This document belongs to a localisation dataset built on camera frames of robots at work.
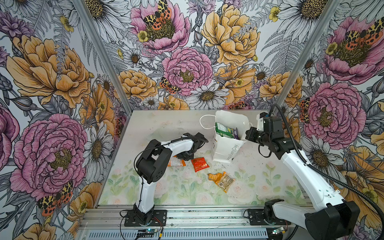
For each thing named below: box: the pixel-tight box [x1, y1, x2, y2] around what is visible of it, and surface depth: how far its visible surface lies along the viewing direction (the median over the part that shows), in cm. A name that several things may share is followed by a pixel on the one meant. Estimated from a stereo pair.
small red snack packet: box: [191, 157, 210, 173], surface depth 93 cm
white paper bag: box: [199, 110, 250, 164], surface depth 87 cm
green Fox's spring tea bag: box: [215, 122, 235, 139], surface depth 89 cm
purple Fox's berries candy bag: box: [233, 127, 241, 140], surface depth 95 cm
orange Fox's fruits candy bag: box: [167, 155, 186, 167], surface depth 93 cm
